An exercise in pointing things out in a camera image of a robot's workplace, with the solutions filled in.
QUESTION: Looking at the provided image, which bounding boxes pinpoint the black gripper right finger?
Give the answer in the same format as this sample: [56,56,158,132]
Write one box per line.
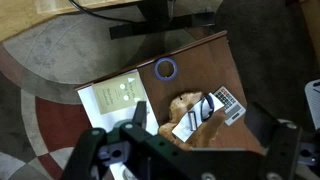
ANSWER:
[245,103,320,180]

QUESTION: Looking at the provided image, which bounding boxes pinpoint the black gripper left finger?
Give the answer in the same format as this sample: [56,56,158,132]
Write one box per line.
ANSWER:
[61,100,158,180]

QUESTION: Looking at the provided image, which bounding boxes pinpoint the blue seal tape roll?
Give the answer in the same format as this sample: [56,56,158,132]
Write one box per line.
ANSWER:
[153,57,179,82]

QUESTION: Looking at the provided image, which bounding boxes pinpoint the black blue key fob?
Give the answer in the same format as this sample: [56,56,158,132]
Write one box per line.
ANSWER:
[199,94,216,123]

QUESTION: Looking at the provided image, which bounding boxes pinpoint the large white paper sheet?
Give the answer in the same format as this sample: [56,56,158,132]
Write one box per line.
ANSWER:
[77,69,160,180]

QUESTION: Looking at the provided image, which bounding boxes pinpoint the beige booklet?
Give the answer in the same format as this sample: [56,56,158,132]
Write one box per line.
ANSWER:
[92,73,148,115]

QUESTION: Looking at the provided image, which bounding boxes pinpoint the grey perforated plastic object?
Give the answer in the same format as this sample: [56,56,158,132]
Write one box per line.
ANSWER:
[304,79,320,131]

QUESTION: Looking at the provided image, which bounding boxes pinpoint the grey calculator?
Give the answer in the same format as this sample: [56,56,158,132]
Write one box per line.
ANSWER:
[213,85,247,127]

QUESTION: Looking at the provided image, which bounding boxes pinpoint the small black rectangular fob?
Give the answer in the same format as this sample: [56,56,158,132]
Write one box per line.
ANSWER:
[187,110,198,131]

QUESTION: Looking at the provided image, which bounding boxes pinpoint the white paper slip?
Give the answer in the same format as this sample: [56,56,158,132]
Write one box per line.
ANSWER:
[171,92,225,143]

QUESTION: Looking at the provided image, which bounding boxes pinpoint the brown paper bag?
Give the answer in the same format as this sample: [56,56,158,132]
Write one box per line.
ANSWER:
[157,91,228,152]

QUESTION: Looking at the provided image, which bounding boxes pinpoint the patterned grey red rug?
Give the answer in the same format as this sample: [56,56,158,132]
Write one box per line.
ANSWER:
[0,3,320,180]

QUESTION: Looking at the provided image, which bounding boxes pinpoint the brown wooden coffee table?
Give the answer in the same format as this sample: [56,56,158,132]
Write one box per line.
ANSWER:
[73,30,268,154]

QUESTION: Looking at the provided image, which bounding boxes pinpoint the thick black cable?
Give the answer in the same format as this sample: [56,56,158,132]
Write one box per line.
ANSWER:
[68,0,141,24]

